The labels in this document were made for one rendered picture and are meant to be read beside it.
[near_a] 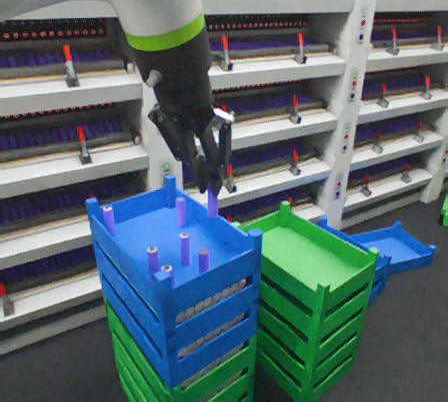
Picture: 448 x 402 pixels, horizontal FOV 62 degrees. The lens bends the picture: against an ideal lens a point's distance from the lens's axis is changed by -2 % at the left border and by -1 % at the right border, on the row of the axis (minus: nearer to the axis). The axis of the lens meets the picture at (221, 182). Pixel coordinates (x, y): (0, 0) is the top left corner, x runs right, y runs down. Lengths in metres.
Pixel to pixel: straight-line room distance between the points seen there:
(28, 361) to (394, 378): 1.01
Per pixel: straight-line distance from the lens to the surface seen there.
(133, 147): 1.06
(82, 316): 1.30
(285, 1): 1.17
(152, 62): 0.44
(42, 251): 1.10
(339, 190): 1.55
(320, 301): 0.83
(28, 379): 1.25
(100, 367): 1.20
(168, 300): 0.59
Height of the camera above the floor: 0.92
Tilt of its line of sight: 26 degrees down
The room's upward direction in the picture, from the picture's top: straight up
